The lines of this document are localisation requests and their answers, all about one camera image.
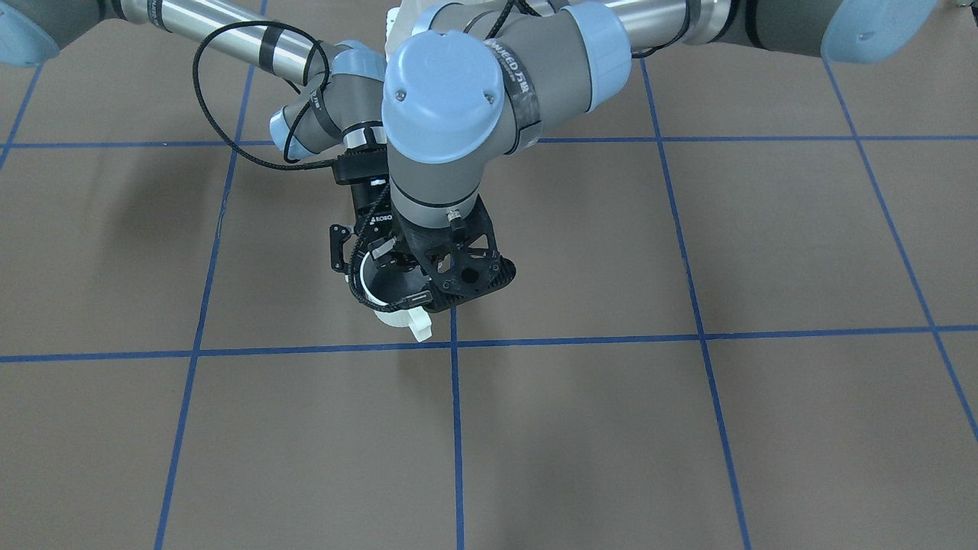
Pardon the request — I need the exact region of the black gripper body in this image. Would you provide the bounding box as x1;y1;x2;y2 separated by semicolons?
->
393;215;452;268
333;150;397;246

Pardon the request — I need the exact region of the white HOME mug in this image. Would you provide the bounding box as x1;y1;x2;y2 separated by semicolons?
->
351;253;432;342

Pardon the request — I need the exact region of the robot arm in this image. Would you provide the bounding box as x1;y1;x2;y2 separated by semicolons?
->
2;1;391;274
382;1;935;257

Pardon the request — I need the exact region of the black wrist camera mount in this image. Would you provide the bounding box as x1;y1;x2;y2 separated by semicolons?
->
420;197;517;313

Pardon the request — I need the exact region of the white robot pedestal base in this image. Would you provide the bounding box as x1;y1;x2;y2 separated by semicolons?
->
384;0;432;59

